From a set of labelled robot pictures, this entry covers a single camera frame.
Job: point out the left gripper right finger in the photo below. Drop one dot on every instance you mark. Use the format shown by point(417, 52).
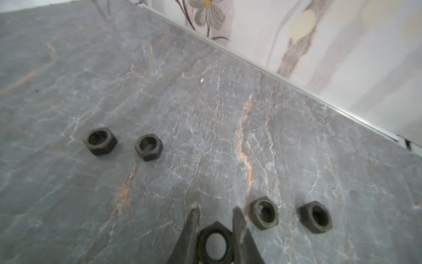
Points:
point(245, 248)

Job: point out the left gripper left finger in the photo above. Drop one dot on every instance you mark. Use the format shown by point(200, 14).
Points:
point(185, 250)

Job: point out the black hex nut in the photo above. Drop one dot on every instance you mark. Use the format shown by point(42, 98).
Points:
point(316, 217)
point(100, 141)
point(215, 228)
point(263, 213)
point(149, 147)

